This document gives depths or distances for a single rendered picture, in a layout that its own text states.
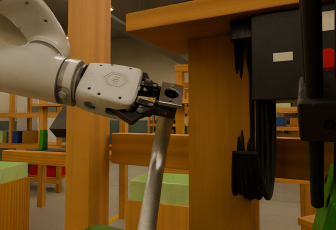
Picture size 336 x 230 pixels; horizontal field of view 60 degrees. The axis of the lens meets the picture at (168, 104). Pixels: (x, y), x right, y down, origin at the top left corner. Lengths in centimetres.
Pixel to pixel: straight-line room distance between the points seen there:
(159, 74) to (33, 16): 1072
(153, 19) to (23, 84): 27
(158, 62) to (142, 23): 1075
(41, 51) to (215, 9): 32
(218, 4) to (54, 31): 31
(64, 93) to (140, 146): 38
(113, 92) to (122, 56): 1163
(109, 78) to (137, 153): 38
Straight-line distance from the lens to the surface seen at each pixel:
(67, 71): 51
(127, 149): 86
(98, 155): 87
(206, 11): 56
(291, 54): 52
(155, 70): 1135
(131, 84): 51
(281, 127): 712
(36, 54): 55
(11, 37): 943
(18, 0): 55
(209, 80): 65
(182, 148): 78
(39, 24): 60
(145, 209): 51
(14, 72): 54
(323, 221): 25
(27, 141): 620
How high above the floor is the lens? 132
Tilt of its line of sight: 3 degrees up
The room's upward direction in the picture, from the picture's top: straight up
